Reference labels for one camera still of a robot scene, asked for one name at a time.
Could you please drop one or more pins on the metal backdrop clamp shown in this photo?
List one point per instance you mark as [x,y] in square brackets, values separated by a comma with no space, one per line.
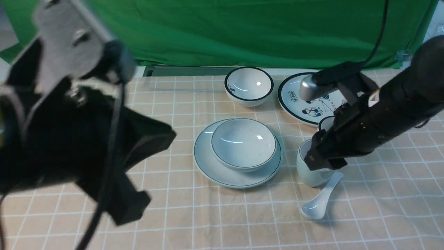
[403,56]

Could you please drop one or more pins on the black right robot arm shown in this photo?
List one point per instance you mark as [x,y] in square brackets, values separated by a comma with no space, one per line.
[416,94]

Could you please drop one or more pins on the pale blue cup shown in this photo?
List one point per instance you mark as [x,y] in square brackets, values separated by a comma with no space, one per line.
[308,177]

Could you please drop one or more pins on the pale blue flat plate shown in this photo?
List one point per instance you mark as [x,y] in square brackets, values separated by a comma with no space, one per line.
[206,161]

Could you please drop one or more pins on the green backdrop cloth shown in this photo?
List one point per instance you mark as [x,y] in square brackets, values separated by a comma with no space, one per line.
[259,33]

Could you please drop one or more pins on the pale blue wide bowl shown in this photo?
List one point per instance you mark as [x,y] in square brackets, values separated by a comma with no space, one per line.
[243,145]

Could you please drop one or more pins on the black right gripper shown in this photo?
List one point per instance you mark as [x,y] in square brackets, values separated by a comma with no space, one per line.
[357,131]

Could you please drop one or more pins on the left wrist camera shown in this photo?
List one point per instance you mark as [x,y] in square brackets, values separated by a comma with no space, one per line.
[80,44]

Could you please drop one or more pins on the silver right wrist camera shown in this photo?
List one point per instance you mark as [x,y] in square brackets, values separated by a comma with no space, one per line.
[345,77]

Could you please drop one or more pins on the small black-rimmed white cup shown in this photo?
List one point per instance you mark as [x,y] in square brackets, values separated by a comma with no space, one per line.
[326,123]

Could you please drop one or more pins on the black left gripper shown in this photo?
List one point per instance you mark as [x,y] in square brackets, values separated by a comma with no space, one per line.
[52,140]

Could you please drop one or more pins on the white bowl with black rim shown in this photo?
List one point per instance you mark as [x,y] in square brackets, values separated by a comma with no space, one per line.
[248,86]

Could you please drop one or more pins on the beige checkered tablecloth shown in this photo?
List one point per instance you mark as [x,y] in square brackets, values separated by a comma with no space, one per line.
[389,200]

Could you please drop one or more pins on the illustrated plate with black rim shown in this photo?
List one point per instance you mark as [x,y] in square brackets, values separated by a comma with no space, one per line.
[307,112]

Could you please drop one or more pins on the pale blue ceramic spoon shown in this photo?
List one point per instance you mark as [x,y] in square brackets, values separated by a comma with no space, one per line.
[316,208]

